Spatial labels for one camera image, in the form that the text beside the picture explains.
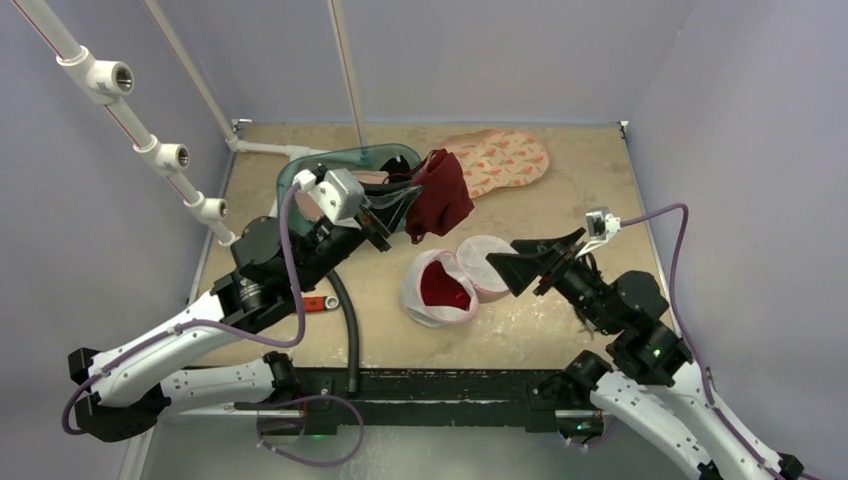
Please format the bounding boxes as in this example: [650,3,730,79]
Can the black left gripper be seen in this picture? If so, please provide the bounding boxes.
[289,180,422,293]

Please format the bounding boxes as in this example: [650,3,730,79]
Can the round pink white laundry bag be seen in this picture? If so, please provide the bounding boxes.
[399,235,515,328]

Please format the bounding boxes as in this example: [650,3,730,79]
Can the dark red bra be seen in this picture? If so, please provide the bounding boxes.
[383,148,474,244]

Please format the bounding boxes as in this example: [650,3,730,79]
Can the pink bra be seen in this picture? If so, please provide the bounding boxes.
[295,170,388,223]

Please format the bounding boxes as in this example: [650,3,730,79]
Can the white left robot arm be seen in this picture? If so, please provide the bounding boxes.
[61,182,422,443]

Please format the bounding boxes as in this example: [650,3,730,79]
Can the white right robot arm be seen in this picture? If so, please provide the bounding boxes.
[486,228,804,479]

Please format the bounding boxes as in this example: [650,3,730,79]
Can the black bra in basin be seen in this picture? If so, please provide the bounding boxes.
[380,155,412,184]

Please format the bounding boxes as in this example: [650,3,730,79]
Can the dark red garment in bag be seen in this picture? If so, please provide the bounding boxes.
[420,262,471,310]

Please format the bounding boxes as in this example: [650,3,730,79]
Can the teal plastic basin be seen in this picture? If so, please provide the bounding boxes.
[270,143,423,217]

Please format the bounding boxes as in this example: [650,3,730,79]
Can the white PVC pipe rack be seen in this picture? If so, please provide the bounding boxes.
[9,0,372,248]

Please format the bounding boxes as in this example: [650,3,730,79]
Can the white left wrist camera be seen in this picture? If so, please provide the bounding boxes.
[293,168,365,229]

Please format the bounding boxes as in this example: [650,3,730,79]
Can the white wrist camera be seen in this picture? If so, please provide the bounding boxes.
[576,207,621,258]
[293,168,365,229]

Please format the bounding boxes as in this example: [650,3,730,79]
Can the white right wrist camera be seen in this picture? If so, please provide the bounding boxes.
[576,207,621,258]

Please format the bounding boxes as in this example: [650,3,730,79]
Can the red handled adjustable wrench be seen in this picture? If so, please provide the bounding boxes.
[303,295,340,313]

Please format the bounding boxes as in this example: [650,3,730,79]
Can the black corrugated hose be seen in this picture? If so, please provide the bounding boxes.
[324,270,362,395]

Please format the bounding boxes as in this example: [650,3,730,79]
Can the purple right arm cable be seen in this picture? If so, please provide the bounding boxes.
[619,203,823,480]

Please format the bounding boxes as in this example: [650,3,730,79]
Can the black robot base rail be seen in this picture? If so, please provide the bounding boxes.
[233,366,627,439]

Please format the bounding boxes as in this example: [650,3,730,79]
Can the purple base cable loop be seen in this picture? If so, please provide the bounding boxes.
[255,394,366,469]

